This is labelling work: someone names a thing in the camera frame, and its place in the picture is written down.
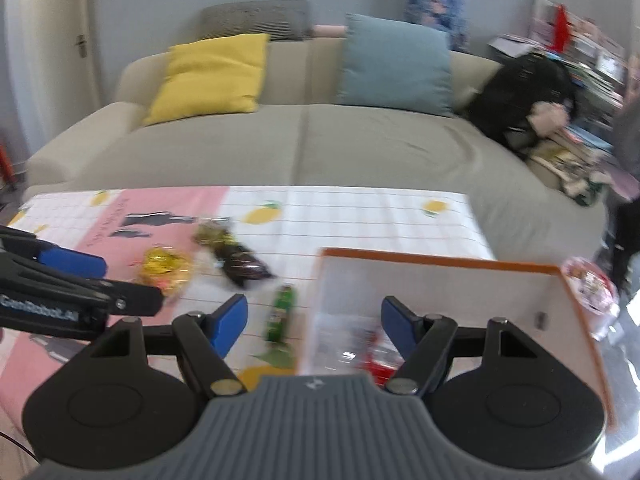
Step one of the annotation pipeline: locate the green sausage packet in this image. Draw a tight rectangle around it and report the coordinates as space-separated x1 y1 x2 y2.
263 283 296 344

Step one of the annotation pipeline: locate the grey checked cushion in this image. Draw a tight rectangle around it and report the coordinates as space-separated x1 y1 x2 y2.
200 0 312 42

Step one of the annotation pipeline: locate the white papers stack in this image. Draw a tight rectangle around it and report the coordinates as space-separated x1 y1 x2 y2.
487 33 536 59

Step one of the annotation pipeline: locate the cluttered shelf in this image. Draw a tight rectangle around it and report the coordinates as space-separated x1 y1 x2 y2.
487 0 640 126

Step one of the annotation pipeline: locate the red snack packet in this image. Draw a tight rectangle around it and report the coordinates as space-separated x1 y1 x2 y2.
357 329 401 381

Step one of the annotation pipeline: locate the beige pouch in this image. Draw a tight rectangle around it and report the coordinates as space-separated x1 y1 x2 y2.
527 102 569 136

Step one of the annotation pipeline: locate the black snack packet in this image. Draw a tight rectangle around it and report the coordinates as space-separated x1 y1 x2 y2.
214 239 276 289

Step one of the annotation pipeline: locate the white snack packet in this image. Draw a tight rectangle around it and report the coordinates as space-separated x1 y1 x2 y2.
312 309 381 371

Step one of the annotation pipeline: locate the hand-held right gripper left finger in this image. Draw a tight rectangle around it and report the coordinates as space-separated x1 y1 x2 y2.
88 293 250 396

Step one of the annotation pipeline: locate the clear bag of green snacks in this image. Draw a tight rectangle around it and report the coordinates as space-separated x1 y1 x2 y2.
192 215 236 246

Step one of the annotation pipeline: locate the red stand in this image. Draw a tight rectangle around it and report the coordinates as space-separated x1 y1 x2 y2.
0 142 16 189

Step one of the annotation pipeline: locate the gold snack packet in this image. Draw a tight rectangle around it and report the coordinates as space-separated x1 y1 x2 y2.
133 244 196 299

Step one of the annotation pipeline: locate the white door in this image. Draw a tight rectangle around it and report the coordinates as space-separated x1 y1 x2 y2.
4 0 97 162

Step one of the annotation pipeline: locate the printed tote bag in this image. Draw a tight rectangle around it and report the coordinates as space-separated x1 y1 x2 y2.
524 137 614 206

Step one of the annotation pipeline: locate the beige sofa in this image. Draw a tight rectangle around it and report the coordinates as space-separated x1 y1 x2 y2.
24 37 609 234

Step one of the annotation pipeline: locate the orange cardboard box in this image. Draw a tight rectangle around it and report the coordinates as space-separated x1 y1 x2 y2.
297 247 616 434

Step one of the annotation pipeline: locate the black cable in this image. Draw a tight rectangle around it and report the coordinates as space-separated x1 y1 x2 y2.
0 432 39 464

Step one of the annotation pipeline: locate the grey office chair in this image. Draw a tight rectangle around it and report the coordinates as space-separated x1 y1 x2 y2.
612 94 640 196

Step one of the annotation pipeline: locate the yellow cushion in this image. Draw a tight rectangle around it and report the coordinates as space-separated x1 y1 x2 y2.
142 33 271 127

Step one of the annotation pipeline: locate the red paper bag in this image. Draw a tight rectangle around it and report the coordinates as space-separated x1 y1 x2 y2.
549 3 572 54

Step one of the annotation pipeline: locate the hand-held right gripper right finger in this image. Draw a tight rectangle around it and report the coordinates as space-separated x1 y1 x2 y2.
380 295 543 395

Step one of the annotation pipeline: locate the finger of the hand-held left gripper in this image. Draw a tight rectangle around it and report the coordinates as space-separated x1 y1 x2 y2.
0 224 109 281
0 252 165 317

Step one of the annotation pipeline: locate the pink snack bag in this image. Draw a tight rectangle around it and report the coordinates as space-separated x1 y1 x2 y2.
559 255 621 341

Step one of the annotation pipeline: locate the printed figure pillow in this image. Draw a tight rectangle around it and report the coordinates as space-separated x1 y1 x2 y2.
400 0 471 54

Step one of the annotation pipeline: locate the stack of books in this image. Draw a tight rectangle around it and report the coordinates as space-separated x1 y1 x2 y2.
559 124 616 159

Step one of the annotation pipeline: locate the black backpack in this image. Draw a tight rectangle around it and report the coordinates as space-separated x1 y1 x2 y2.
462 52 581 154

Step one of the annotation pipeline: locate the printed pink white tablecloth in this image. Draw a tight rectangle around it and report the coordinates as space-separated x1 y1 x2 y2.
0 186 496 412

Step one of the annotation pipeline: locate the teal cushion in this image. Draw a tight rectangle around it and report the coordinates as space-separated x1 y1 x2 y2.
334 13 456 119

